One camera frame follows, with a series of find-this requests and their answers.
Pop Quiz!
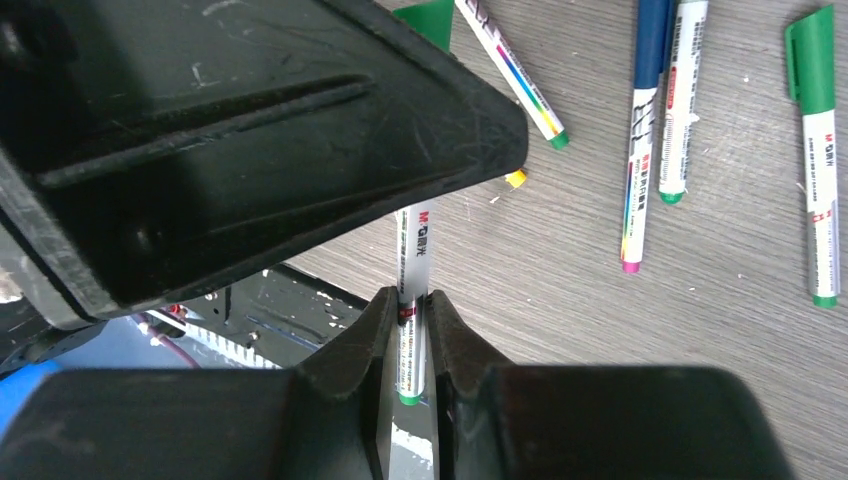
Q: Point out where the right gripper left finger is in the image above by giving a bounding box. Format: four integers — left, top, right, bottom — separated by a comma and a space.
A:
1, 287, 398, 479

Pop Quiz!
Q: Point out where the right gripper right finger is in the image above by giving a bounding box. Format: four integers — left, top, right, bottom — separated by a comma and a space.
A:
427, 290, 794, 479

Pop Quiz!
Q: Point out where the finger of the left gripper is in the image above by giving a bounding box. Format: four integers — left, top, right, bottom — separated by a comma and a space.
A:
1, 1, 528, 318

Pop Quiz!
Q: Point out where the dark green capped marker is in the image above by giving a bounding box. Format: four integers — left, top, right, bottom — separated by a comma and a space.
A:
396, 200, 436, 406

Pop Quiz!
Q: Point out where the green pen cap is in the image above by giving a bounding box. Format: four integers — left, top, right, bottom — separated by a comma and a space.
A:
392, 0, 454, 52

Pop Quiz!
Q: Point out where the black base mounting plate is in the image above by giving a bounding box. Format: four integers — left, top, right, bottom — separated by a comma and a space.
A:
145, 263, 439, 465

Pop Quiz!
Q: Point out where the yellow capped marker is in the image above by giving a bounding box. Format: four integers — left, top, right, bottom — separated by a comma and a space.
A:
504, 169, 527, 189

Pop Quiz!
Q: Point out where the light green capped marker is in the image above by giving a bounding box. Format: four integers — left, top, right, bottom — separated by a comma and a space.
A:
454, 0, 569, 150

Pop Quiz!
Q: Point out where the blue capped marker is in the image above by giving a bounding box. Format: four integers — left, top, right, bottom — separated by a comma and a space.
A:
620, 0, 674, 274

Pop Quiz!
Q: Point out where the clear capped green marker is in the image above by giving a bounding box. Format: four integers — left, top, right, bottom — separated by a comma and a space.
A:
658, 1, 709, 204

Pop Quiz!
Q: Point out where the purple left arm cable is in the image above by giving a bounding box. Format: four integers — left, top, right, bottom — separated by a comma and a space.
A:
129, 311, 203, 370

